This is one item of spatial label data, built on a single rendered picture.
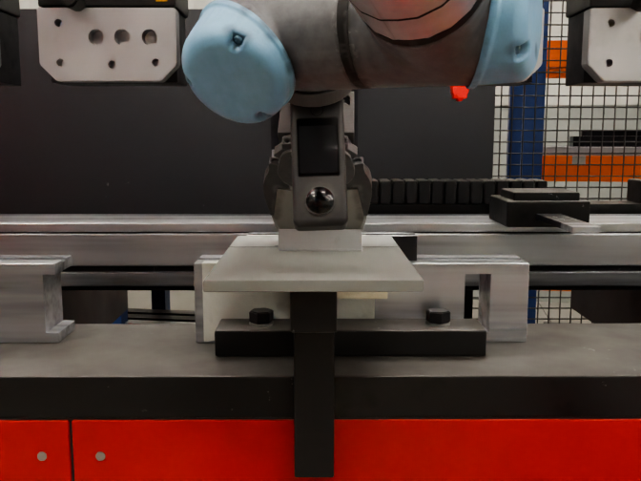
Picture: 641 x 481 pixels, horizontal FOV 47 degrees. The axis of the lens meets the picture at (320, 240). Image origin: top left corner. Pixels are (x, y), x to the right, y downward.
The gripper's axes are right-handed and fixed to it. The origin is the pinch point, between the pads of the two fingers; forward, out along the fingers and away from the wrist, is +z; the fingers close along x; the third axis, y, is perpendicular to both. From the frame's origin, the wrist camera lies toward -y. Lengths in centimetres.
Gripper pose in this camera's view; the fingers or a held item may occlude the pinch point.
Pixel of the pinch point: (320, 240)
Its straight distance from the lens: 76.9
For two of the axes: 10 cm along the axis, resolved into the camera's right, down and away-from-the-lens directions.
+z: 0.4, 6.6, 7.5
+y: 0.4, -7.5, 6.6
